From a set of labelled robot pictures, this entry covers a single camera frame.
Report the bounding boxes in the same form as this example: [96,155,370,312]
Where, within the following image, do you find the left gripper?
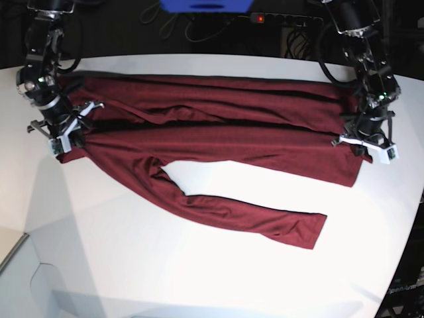
[331,111,396,156]

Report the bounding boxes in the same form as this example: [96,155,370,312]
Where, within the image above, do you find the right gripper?
[26,101,104,148]

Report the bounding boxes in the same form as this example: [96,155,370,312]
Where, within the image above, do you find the maroon t-shirt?
[58,73,371,249]

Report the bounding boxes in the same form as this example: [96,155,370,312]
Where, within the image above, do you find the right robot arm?
[16,1,102,155]

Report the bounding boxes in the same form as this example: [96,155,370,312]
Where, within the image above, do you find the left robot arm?
[315,1,401,164]

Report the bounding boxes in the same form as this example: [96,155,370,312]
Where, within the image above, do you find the black power strip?
[249,13,324,28]

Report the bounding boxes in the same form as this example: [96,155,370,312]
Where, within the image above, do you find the blue box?
[160,0,253,13]

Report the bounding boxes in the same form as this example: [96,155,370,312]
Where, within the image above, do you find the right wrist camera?
[48,135,72,156]

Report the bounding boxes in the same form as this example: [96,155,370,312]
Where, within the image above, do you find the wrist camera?
[48,135,72,156]
[378,144,399,164]

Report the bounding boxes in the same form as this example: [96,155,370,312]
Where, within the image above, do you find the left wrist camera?
[378,144,399,164]

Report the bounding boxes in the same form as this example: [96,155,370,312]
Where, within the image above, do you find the black cables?
[140,6,233,43]

